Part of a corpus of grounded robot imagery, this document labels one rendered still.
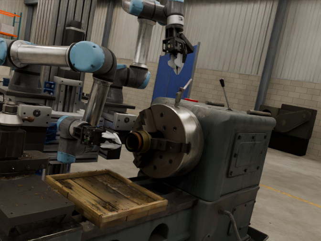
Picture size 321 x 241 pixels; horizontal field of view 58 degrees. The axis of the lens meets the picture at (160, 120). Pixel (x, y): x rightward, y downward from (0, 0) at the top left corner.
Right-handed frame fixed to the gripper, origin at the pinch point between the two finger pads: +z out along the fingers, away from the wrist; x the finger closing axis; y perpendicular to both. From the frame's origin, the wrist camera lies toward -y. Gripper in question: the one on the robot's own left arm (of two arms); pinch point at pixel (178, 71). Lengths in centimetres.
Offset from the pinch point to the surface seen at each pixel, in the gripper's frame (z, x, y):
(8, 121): 25, -5, 71
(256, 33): -368, -379, -979
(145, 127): 25.6, -1.9, 19.5
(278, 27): -364, -286, -954
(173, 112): 19.5, 7.5, 12.9
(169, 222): 63, 5, 13
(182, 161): 38.9, 11.8, 12.6
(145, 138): 30.2, 2.2, 23.6
